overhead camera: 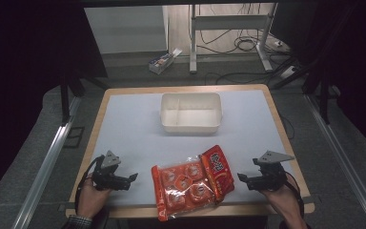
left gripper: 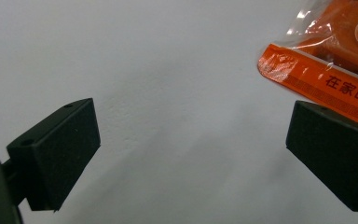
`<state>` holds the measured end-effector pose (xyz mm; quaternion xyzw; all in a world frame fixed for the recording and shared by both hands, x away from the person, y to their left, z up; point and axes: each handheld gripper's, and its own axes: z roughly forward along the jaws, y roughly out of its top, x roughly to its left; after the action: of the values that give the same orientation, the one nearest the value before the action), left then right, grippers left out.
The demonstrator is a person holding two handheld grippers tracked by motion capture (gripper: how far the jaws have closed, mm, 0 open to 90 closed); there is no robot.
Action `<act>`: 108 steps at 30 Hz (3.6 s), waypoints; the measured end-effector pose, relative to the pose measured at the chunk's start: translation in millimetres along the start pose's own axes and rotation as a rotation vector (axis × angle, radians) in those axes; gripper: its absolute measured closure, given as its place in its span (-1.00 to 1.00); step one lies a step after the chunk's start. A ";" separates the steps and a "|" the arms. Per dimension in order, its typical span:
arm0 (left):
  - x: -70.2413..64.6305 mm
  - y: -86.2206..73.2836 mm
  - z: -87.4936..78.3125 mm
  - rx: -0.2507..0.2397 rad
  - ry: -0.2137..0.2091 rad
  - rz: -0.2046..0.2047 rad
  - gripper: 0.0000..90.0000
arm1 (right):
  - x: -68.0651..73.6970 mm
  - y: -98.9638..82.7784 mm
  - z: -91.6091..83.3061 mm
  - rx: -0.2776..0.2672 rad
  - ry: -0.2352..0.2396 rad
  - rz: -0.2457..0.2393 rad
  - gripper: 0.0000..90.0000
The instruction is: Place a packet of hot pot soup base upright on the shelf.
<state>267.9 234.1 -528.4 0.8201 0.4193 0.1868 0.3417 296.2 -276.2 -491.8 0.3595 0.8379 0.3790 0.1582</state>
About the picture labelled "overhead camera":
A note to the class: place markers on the white power strip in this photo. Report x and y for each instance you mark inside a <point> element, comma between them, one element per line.
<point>288,72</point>

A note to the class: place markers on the black stand leg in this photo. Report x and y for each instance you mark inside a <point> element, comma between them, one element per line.
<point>65,101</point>

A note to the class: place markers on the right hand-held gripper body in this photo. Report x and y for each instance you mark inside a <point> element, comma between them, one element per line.
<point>271,175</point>

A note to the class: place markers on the person's left hand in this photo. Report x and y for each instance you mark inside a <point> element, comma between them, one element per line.
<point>90,200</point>

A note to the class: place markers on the white panel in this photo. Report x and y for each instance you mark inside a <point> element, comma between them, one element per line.
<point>125,30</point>

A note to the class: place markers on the black floor frame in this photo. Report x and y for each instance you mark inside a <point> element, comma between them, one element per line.
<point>74,137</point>

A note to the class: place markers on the person's right hand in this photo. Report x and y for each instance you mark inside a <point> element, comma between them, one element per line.
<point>286,202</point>

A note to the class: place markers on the white table mat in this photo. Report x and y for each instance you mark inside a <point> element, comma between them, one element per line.
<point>139,133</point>

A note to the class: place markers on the white plastic container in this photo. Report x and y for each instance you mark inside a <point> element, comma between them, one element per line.
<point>190,113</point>

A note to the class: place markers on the aluminium floor rail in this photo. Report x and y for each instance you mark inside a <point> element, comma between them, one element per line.
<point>346,165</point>
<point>46,165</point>

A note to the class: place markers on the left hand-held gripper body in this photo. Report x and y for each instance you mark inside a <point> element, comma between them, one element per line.
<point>105,173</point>

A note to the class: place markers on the white metal desk frame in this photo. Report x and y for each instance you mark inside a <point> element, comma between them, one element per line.
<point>228,22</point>

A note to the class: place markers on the orange snack packet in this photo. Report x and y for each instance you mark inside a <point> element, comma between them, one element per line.
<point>192,183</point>

